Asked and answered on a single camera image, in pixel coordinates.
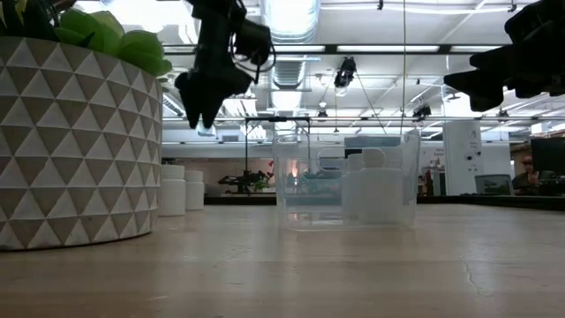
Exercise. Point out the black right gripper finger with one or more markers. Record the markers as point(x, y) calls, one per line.
point(481, 83)
point(485, 102)

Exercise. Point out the black monitor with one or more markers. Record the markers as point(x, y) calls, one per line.
point(547, 156)

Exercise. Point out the person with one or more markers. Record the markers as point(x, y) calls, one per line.
point(525, 174)

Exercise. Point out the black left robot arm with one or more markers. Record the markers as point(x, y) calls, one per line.
point(212, 9)

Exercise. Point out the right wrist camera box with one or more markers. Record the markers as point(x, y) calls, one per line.
point(538, 22)

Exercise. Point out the white triangle-pattern plant pot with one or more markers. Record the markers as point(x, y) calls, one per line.
point(79, 146)

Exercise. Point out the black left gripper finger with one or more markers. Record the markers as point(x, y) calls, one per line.
point(190, 101)
point(209, 106)

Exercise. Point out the clear plastic basket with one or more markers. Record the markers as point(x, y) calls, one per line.
point(309, 207)

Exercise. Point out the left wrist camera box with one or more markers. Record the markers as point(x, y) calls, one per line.
point(251, 40)

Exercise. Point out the silver ventilation duct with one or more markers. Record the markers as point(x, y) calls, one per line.
point(289, 22)

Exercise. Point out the white square pillar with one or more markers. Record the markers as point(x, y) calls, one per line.
point(463, 159)

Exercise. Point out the black background robot arm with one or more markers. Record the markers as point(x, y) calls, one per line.
point(243, 181)

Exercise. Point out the green succulent plant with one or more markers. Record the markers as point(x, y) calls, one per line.
point(137, 48)

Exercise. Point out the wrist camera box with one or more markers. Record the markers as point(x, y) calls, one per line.
point(538, 22)
point(251, 40)

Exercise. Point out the white pill bottle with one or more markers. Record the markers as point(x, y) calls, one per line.
point(379, 194)
point(173, 194)
point(195, 194)

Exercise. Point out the black overhead camera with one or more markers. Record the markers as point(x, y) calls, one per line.
point(345, 73)

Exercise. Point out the long ceiling light panel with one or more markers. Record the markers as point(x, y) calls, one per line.
point(386, 48)

